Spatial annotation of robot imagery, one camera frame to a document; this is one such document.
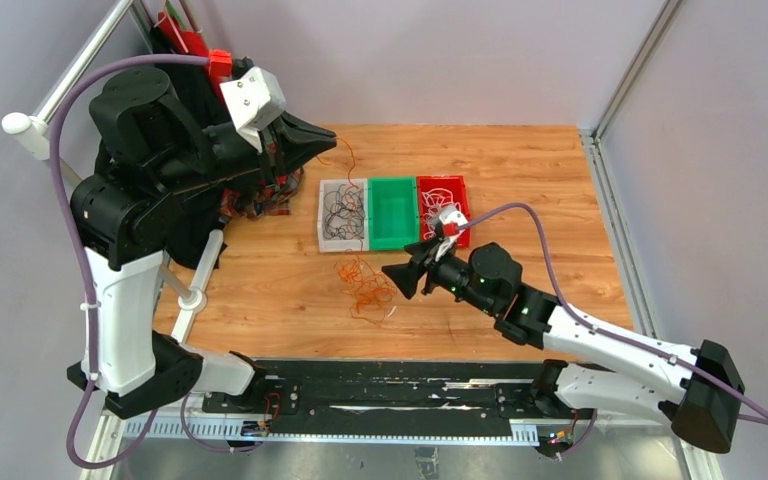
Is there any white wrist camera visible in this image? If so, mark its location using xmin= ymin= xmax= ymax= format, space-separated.
xmin=219 ymin=66 xmax=287 ymax=153
xmin=434 ymin=204 xmax=469 ymax=261

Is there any silver clothes rack pole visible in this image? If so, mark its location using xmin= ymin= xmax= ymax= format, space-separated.
xmin=0 ymin=0 xmax=208 ymax=313

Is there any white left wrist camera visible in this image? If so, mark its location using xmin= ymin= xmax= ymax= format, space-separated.
xmin=219 ymin=66 xmax=287 ymax=153

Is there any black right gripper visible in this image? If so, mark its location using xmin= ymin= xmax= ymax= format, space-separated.
xmin=382 ymin=236 xmax=495 ymax=315

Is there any red garment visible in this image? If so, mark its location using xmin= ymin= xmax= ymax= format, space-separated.
xmin=155 ymin=10 xmax=233 ymax=99

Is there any black garment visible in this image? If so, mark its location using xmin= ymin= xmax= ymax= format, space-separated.
xmin=70 ymin=27 xmax=254 ymax=270

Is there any plaid red blue cloth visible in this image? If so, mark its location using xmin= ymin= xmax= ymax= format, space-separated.
xmin=219 ymin=168 xmax=305 ymax=222

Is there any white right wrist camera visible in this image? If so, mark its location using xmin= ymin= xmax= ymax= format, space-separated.
xmin=434 ymin=204 xmax=469 ymax=261

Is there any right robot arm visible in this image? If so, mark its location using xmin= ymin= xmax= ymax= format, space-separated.
xmin=381 ymin=240 xmax=745 ymax=454

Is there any red plastic bin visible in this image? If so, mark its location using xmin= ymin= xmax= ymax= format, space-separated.
xmin=416 ymin=175 xmax=471 ymax=240

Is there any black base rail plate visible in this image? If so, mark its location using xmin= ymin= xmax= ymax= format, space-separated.
xmin=188 ymin=359 xmax=594 ymax=439

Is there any green plastic bin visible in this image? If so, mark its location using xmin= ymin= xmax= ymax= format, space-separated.
xmin=368 ymin=177 xmax=420 ymax=251

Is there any aluminium frame rail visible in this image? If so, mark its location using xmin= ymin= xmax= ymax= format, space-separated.
xmin=586 ymin=1 xmax=717 ymax=346

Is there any white plastic bin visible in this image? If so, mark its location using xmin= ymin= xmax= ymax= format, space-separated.
xmin=317 ymin=178 xmax=369 ymax=253

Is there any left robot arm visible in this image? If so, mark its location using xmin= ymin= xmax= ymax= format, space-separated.
xmin=67 ymin=65 xmax=337 ymax=419

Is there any black cable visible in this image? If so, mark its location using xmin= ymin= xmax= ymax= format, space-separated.
xmin=321 ymin=184 xmax=367 ymax=243

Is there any white cable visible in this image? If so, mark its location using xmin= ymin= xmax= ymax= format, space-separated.
xmin=420 ymin=187 xmax=465 ymax=240

